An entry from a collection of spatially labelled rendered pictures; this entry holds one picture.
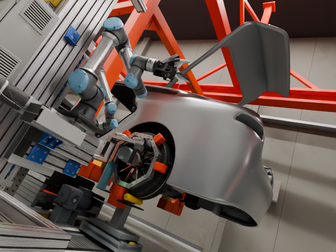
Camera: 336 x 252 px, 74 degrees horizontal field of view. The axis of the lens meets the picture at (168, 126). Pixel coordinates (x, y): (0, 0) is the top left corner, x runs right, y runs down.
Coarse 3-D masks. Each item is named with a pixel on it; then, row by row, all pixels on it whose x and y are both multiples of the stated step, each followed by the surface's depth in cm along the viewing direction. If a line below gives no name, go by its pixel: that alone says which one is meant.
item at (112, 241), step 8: (80, 224) 208; (88, 224) 204; (88, 232) 200; (96, 232) 196; (104, 232) 199; (104, 240) 189; (112, 240) 186; (120, 240) 191; (128, 240) 207; (112, 248) 183; (120, 248) 183; (128, 248) 192; (136, 248) 202
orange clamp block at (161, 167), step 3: (156, 162) 202; (159, 162) 201; (156, 165) 200; (159, 165) 199; (162, 165) 198; (165, 165) 201; (153, 168) 200; (156, 168) 199; (159, 168) 197; (162, 168) 198; (165, 168) 202; (159, 171) 201; (162, 171) 198
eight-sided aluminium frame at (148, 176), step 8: (128, 136) 232; (136, 136) 230; (144, 136) 222; (152, 136) 219; (120, 144) 233; (152, 144) 213; (112, 152) 231; (112, 160) 227; (152, 160) 205; (152, 168) 201; (112, 176) 215; (144, 176) 201; (152, 176) 203; (120, 184) 207; (128, 184) 203; (136, 184) 201
